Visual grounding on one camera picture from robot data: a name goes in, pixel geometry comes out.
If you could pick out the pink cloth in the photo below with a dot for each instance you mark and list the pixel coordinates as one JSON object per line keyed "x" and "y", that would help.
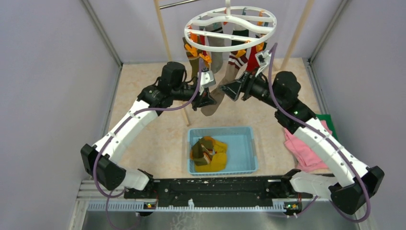
{"x": 306, "y": 158}

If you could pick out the orange clothes peg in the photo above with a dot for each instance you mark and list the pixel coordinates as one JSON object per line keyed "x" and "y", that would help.
{"x": 191, "y": 51}

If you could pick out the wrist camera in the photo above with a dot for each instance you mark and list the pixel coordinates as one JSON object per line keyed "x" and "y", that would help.
{"x": 263, "y": 58}
{"x": 207, "y": 80}

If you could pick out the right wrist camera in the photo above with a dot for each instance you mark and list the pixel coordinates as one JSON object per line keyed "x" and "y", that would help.
{"x": 263, "y": 58}

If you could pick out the white round sock hanger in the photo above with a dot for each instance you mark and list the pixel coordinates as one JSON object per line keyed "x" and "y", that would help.
{"x": 260, "y": 23}

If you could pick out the olive striped sock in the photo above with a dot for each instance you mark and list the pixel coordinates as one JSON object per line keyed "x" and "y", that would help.
{"x": 203, "y": 151}

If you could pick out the red striped sock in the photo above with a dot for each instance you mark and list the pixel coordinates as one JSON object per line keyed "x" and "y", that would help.
{"x": 235, "y": 63}

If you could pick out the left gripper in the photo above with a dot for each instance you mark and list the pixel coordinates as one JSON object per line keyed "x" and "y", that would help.
{"x": 203, "y": 99}

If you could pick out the green cloth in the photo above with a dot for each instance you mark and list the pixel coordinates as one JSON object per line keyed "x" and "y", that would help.
{"x": 327, "y": 120}

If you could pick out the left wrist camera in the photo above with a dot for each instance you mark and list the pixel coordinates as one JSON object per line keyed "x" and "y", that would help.
{"x": 207, "y": 80}

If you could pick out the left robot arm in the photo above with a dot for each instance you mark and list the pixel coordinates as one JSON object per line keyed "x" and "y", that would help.
{"x": 171, "y": 91}

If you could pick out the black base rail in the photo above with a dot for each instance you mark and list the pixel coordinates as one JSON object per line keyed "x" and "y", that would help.
{"x": 217, "y": 192}

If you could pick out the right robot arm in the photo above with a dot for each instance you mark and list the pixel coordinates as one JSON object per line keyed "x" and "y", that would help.
{"x": 353, "y": 183}

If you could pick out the light blue plastic basket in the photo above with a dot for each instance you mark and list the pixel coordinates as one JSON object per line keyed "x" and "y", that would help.
{"x": 241, "y": 152}

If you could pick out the yellow sock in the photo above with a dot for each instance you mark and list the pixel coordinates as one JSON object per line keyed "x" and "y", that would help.
{"x": 218, "y": 162}

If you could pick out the brown grey sock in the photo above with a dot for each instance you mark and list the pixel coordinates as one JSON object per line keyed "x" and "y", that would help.
{"x": 217, "y": 63}

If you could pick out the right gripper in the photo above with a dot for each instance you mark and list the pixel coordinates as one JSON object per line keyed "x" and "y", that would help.
{"x": 249, "y": 79}

